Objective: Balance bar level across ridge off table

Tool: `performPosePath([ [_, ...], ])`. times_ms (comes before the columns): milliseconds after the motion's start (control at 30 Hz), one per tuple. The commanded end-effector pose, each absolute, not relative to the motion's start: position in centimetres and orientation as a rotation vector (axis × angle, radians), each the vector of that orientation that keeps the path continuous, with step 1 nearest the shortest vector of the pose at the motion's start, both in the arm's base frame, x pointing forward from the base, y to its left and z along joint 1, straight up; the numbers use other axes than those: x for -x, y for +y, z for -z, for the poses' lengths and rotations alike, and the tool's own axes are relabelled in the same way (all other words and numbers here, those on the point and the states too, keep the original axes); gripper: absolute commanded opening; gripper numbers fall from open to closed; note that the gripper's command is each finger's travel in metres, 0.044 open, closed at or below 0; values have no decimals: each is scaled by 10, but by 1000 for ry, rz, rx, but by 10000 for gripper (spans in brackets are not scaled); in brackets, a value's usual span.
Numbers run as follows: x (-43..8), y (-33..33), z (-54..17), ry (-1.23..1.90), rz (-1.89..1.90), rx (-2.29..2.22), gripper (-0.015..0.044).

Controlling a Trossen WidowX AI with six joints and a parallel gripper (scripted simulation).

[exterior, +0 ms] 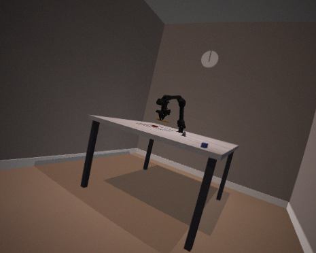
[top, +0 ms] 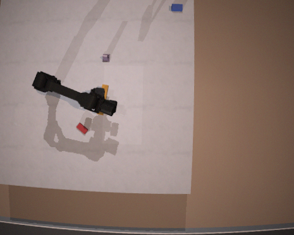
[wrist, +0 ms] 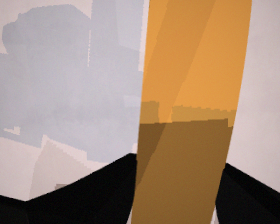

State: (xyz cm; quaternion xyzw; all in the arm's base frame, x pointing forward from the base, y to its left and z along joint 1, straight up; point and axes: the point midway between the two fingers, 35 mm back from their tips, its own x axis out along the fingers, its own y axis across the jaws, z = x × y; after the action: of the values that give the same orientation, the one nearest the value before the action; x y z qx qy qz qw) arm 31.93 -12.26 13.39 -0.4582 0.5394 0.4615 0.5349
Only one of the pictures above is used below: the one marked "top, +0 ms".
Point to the red rectangular block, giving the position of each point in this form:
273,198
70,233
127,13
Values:
82,128

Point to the orange bar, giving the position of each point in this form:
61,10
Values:
106,90

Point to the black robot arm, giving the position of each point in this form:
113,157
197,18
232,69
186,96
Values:
45,82

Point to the blue rectangular block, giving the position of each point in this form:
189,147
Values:
177,7

